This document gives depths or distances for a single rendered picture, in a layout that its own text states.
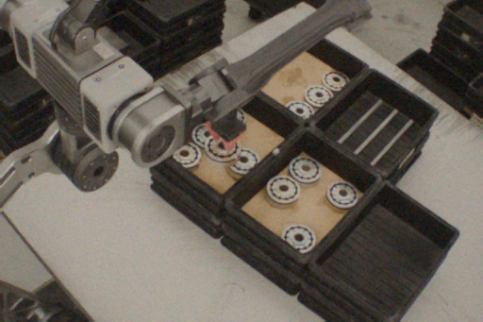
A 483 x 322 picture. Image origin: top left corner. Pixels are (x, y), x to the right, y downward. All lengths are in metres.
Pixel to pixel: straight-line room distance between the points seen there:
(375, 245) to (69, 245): 0.94
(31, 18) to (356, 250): 1.14
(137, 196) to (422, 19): 2.63
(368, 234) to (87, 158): 0.88
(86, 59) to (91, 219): 0.84
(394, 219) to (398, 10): 2.42
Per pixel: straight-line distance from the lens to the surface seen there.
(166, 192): 2.18
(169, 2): 3.31
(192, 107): 1.42
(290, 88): 2.43
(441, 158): 2.57
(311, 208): 2.11
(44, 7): 1.62
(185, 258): 2.12
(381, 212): 2.16
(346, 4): 1.51
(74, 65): 1.45
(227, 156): 1.94
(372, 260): 2.05
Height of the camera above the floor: 2.50
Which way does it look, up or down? 49 degrees down
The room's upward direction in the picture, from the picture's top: 9 degrees clockwise
